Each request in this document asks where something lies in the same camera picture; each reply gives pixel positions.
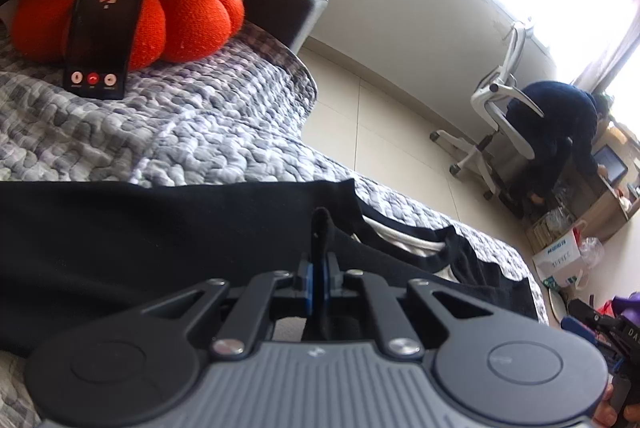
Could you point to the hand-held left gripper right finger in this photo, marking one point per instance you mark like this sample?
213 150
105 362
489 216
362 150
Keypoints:
328 282

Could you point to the white office chair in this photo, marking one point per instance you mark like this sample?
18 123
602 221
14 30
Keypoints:
495 108

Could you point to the black smartphone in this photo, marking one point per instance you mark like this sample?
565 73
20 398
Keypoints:
107 18

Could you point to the beige sweatshirt with black sleeves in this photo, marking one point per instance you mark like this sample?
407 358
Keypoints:
150 238

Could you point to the grey sheer curtain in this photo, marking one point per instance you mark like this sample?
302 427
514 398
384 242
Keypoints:
615 58

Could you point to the person's right hand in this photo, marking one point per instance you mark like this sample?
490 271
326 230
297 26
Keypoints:
605 408

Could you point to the white cardboard box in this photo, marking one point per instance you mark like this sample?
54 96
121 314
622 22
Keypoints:
560 260

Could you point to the grey sofa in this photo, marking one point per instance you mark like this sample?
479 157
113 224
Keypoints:
285 3

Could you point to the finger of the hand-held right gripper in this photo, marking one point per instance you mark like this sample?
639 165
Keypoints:
579 330

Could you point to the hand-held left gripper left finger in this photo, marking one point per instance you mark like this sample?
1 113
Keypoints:
310 282

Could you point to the grey quilted blanket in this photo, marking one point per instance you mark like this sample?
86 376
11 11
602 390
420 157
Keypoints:
200 128

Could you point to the laptop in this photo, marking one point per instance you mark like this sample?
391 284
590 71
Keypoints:
610 164

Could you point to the wooden desk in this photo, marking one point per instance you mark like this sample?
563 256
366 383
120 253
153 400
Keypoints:
605 208

